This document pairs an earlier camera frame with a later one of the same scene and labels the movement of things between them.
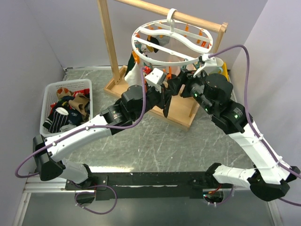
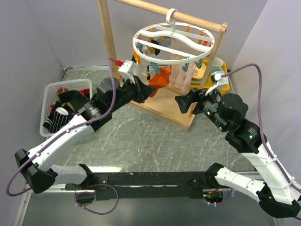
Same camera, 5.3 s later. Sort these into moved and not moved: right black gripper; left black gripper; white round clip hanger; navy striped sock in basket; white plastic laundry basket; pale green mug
Moved: left black gripper; right black gripper
Not moved: navy striped sock in basket; white round clip hanger; pale green mug; white plastic laundry basket
